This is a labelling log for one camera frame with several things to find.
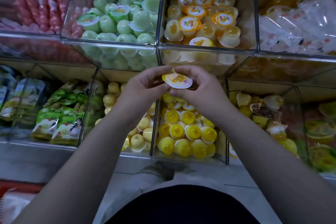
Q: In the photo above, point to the black shirt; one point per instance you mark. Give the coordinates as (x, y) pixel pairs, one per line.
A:
(183, 208)

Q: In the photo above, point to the pile of pale yellow jelly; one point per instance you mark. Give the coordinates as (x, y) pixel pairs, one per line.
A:
(137, 140)

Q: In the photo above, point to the pile of orange-lid jelly cups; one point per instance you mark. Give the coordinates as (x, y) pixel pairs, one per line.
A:
(202, 21)

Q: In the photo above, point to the pile of pastel jelly cups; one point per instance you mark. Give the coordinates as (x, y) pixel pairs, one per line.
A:
(262, 116)

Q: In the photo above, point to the person's right hand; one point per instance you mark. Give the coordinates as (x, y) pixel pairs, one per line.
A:
(204, 94)

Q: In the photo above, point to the single orange-lid jelly cup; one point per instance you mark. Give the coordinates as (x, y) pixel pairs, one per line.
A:
(177, 79)

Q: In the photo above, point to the person's left forearm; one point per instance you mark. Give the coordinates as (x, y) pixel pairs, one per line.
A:
(78, 174)

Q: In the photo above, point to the light grey shorts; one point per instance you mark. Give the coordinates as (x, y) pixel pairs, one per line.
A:
(105, 205)

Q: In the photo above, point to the green juice pouches pile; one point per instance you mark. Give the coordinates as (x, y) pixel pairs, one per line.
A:
(60, 121)

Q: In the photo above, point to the pile of pale jelly pouches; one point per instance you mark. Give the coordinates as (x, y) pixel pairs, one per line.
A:
(21, 98)

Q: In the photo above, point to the pile of green jelly cups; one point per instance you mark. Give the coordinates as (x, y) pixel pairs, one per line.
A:
(115, 21)

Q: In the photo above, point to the pile of pink jelly sticks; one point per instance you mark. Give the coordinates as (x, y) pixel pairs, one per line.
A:
(36, 6)

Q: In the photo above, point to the dark red object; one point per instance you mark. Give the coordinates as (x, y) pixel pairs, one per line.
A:
(15, 203)

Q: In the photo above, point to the person's left hand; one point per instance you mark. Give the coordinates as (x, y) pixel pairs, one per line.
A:
(137, 94)

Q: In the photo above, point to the light shoe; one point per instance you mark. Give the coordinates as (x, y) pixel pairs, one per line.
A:
(160, 169)

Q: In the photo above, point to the person's right forearm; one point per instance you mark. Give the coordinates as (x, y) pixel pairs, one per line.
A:
(288, 168)

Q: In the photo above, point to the pile of yellow jelly cups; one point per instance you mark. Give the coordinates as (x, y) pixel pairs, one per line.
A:
(183, 137)

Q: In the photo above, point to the pile of clear packets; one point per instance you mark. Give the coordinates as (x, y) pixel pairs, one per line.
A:
(299, 27)

